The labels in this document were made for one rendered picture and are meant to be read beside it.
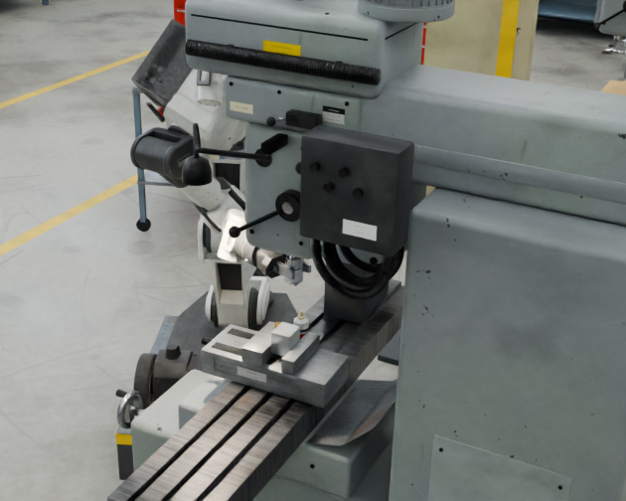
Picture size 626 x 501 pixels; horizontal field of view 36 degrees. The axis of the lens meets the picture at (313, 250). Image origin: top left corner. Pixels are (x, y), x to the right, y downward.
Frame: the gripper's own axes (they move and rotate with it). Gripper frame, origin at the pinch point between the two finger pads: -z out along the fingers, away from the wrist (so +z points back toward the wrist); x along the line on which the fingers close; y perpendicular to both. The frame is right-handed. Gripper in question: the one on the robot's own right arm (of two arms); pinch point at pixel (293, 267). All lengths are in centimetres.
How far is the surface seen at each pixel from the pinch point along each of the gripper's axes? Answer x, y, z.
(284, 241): -8.5, -12.2, -5.8
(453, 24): 154, -24, 81
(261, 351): -11.1, 19.1, -1.1
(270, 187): -9.8, -24.7, -2.1
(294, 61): -13, -57, -12
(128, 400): -20, 56, 48
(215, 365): -16.3, 27.1, 11.1
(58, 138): 171, 129, 438
